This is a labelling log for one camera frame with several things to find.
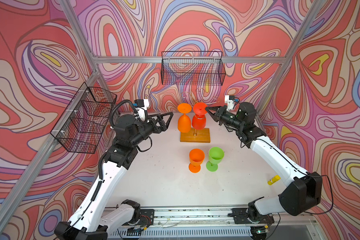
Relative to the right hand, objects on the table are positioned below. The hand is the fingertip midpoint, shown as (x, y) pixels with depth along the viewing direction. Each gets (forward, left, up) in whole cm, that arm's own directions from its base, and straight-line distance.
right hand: (205, 111), depth 72 cm
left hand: (-7, +17, +6) cm, 20 cm away
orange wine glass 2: (-12, +4, -24) cm, 27 cm away
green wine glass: (-11, -7, -24) cm, 27 cm away
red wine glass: (-2, +3, -3) cm, 5 cm away
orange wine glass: (+3, +10, -11) cm, 16 cm away
